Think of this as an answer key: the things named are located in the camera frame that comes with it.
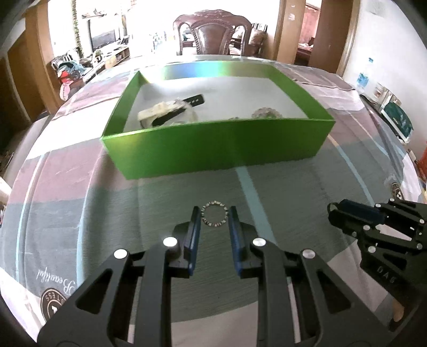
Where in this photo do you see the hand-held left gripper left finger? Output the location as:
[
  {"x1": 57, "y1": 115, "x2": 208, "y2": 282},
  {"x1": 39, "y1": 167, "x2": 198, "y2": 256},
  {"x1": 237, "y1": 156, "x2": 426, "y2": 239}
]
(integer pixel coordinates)
[{"x1": 37, "y1": 206, "x2": 202, "y2": 347}]

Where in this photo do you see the hanging green garland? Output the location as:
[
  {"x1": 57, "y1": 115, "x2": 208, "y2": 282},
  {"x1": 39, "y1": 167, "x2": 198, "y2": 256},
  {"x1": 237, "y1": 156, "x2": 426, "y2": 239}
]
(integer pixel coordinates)
[{"x1": 72, "y1": 0, "x2": 83, "y2": 54}]

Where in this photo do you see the carved dark wooden chair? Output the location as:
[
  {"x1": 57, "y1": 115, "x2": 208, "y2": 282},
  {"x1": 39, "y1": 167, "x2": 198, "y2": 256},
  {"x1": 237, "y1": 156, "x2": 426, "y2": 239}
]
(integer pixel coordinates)
[{"x1": 173, "y1": 10, "x2": 253, "y2": 57}]

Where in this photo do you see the white bead bracelet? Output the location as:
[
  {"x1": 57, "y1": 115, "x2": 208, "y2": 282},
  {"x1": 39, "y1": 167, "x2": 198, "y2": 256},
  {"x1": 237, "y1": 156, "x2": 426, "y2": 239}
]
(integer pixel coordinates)
[{"x1": 138, "y1": 99, "x2": 199, "y2": 129}]

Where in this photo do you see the small dark bead ring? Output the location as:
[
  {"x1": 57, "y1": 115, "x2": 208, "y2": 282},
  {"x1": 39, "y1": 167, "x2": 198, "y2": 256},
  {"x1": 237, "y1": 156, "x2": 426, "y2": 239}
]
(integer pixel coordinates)
[{"x1": 201, "y1": 200, "x2": 229, "y2": 228}]

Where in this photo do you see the black watch strap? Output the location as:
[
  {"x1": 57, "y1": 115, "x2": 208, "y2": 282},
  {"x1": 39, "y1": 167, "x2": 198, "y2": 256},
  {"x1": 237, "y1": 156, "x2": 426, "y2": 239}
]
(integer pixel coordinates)
[{"x1": 152, "y1": 94, "x2": 205, "y2": 127}]

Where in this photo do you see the green cardboard box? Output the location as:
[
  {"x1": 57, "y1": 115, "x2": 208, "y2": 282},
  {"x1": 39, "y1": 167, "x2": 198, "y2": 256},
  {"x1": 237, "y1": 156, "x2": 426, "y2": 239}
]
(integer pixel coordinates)
[{"x1": 102, "y1": 61, "x2": 336, "y2": 181}]

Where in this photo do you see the blue water bottle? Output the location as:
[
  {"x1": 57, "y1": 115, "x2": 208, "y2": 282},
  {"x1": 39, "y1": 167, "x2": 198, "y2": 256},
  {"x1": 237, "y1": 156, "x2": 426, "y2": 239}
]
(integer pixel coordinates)
[{"x1": 355, "y1": 58, "x2": 371, "y2": 93}]

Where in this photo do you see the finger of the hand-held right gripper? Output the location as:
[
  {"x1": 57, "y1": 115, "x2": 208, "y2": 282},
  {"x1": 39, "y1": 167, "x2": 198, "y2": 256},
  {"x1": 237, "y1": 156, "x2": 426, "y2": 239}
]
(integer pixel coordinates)
[
  {"x1": 328, "y1": 198, "x2": 427, "y2": 231},
  {"x1": 329, "y1": 217, "x2": 426, "y2": 251}
]

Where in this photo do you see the person's right hand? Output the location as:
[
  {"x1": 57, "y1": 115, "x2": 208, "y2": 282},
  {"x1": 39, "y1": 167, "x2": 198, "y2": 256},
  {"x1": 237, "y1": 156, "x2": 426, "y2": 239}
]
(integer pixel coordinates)
[{"x1": 392, "y1": 298, "x2": 406, "y2": 323}]

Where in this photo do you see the black television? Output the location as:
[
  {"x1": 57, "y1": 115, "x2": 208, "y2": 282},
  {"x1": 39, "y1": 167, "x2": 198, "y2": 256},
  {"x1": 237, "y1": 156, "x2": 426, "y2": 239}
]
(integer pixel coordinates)
[{"x1": 91, "y1": 29, "x2": 117, "y2": 50}]

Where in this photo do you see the pile of toys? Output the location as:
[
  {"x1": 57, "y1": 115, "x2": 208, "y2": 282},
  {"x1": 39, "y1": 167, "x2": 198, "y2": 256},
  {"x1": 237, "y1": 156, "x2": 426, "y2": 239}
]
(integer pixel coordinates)
[{"x1": 51, "y1": 50, "x2": 85, "y2": 101}]

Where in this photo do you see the plaid tablecloth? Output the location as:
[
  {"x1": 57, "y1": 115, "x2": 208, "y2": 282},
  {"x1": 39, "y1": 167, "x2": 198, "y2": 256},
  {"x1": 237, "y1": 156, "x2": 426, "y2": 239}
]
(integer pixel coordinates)
[{"x1": 0, "y1": 55, "x2": 427, "y2": 347}]

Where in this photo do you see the brown leather chair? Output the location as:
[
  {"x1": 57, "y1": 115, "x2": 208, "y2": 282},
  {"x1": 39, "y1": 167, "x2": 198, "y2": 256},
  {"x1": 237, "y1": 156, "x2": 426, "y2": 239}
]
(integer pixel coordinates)
[{"x1": 248, "y1": 28, "x2": 268, "y2": 56}]

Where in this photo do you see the low wooden tv cabinet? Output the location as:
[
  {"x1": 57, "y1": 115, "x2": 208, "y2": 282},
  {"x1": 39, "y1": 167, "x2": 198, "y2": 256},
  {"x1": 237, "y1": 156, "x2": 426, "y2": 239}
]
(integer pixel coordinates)
[{"x1": 80, "y1": 47, "x2": 131, "y2": 71}]

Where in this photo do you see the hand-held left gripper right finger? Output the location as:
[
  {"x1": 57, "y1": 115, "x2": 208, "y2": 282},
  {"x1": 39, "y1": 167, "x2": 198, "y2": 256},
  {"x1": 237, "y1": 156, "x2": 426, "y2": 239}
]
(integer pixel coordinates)
[{"x1": 228, "y1": 206, "x2": 391, "y2": 347}]

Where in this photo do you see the green and white carton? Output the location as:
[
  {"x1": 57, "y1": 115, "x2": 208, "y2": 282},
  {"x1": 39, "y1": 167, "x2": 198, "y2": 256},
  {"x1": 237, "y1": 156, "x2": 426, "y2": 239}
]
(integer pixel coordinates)
[{"x1": 380, "y1": 97, "x2": 415, "y2": 145}]

